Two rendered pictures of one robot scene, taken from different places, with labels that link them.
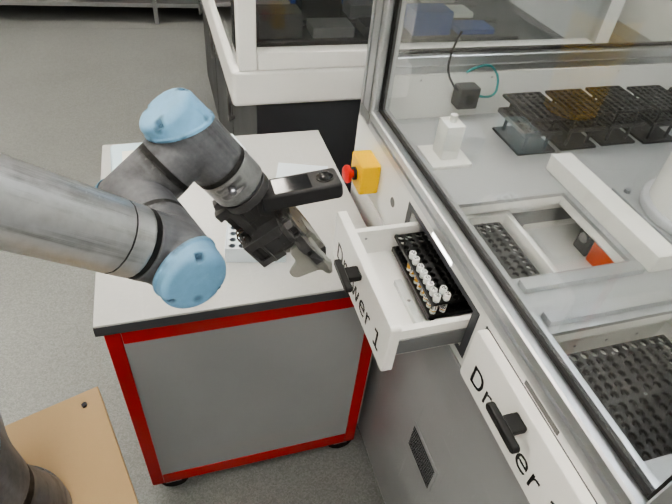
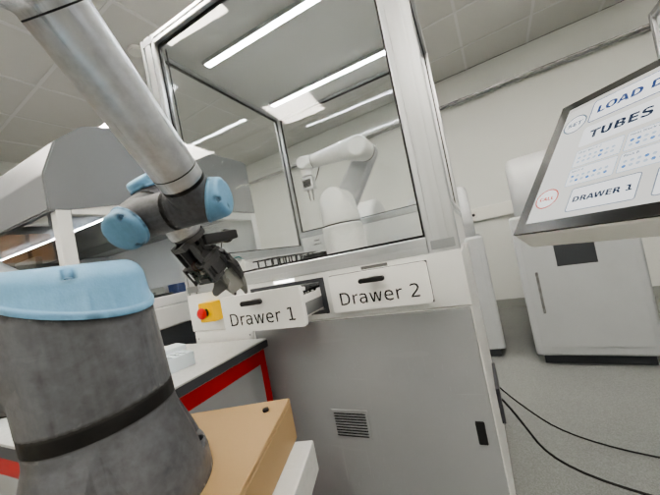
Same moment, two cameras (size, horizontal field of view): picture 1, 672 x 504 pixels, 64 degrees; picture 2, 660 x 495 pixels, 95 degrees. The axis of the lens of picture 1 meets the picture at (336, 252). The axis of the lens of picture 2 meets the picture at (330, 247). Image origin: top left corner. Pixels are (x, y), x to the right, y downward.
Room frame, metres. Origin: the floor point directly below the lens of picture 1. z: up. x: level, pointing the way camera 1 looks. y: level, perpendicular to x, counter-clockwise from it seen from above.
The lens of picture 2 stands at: (-0.14, 0.40, 0.99)
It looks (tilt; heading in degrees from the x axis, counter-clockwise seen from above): 1 degrees up; 316
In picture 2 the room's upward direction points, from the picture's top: 11 degrees counter-clockwise
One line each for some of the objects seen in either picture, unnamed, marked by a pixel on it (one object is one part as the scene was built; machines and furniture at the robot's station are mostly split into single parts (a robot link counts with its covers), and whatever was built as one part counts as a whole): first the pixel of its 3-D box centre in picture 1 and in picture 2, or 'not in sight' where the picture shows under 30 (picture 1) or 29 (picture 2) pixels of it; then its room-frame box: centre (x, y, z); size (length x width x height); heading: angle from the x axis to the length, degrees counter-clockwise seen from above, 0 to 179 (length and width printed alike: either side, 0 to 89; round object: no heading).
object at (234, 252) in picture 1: (256, 242); (166, 364); (0.83, 0.17, 0.78); 0.12 x 0.08 x 0.04; 99
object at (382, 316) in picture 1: (362, 285); (261, 310); (0.65, -0.05, 0.87); 0.29 x 0.02 x 0.11; 21
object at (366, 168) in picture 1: (363, 172); (209, 311); (1.00, -0.04, 0.88); 0.07 x 0.05 x 0.07; 21
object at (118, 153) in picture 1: (132, 165); not in sight; (1.05, 0.51, 0.78); 0.15 x 0.10 x 0.04; 23
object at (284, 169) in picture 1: (302, 176); (163, 351); (1.11, 0.11, 0.77); 0.13 x 0.09 x 0.02; 93
